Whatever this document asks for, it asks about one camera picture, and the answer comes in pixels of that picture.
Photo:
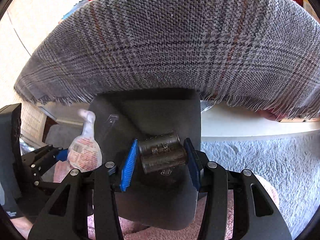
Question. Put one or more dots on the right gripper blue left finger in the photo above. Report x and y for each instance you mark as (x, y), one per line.
(129, 166)

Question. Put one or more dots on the two taped dark batteries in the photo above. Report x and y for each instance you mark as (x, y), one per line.
(161, 153)

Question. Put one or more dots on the grey plaid tablecloth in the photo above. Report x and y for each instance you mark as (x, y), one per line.
(258, 54)

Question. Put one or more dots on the dark grey trash bin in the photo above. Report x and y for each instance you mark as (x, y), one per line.
(166, 202)

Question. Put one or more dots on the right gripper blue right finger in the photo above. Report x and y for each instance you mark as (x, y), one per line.
(194, 164)

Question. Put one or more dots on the clear plastic spray bottle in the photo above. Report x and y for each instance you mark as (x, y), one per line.
(84, 153)

